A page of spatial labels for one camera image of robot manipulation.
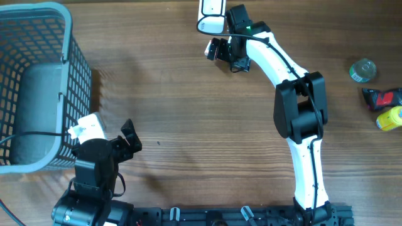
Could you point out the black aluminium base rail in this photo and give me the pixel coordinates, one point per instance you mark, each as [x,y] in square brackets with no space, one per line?
[235,216]

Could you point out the green tin can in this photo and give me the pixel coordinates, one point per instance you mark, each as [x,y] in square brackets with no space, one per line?
[363,70]

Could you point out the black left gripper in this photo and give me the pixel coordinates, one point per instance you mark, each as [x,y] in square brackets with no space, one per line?
[125,151]

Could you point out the white barcode scanner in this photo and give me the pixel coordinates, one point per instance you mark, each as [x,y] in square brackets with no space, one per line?
[211,16]

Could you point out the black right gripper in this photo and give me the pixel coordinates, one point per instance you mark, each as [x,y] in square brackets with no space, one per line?
[244,63]

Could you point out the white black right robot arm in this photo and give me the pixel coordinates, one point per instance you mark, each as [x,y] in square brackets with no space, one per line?
[300,105]

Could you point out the black red snack packet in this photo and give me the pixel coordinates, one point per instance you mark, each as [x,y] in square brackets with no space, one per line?
[377,100]

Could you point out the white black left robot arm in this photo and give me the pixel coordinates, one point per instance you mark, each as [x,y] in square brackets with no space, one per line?
[89,198]

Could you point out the yellow drink bottle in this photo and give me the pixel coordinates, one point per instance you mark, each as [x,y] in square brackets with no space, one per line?
[390,120]

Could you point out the grey plastic mesh basket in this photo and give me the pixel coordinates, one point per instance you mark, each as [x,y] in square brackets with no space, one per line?
[46,86]

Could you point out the red small carton box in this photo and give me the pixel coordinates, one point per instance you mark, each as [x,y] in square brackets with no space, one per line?
[207,49]

